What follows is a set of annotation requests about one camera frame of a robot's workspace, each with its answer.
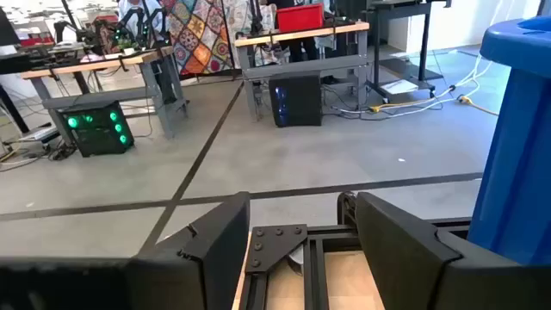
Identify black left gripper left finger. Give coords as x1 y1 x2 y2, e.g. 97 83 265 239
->
0 191 251 310

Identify black computer tower blue lights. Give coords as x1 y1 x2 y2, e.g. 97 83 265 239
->
269 73 323 128

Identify red plastic box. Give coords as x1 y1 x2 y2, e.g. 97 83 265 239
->
275 3 325 34

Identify black metal stand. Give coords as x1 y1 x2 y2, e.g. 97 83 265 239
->
368 0 453 102

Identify black aluminium table frame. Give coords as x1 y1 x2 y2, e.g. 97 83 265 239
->
238 191 473 310

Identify colourful patterned quilt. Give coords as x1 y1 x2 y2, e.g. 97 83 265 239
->
161 0 276 77

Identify yellow extension cable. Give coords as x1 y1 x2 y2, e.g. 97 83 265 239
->
368 84 500 117

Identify wooden top grey workbench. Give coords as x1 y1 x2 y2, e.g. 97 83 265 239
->
234 22 371 122
20 46 189 141

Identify grey floor box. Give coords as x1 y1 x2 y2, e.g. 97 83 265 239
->
19 123 61 144

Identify black computer tower green lights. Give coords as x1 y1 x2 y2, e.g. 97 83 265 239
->
55 101 135 158

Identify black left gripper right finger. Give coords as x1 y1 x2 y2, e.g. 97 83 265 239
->
356 191 551 310

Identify white paper stack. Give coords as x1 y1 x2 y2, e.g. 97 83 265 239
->
380 79 419 96

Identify white cable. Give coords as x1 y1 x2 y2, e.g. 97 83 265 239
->
331 49 494 120

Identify blue plastic bin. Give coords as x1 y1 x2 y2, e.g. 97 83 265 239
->
467 15 551 266

